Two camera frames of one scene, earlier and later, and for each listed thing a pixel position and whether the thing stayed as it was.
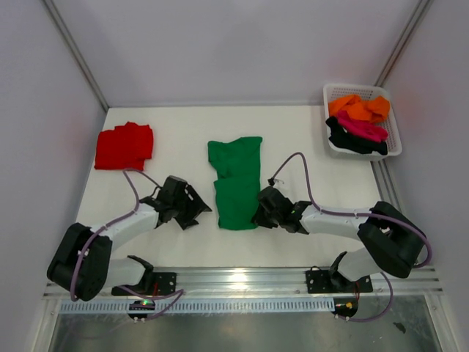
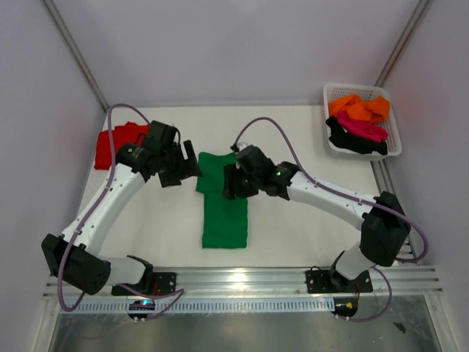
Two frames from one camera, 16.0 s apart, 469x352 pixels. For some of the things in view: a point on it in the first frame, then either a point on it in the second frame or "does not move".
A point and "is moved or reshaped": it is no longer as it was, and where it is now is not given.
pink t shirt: x=361 y=127 does not move
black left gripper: x=196 y=207 to x=188 y=167
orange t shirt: x=371 y=111 does not move
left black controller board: x=141 y=305 does not move
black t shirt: x=362 y=144 does not move
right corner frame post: x=418 y=16 does not move
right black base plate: x=332 y=281 does not move
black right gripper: x=259 y=219 to x=231 y=174
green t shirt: x=238 y=162 is moved or reshaped
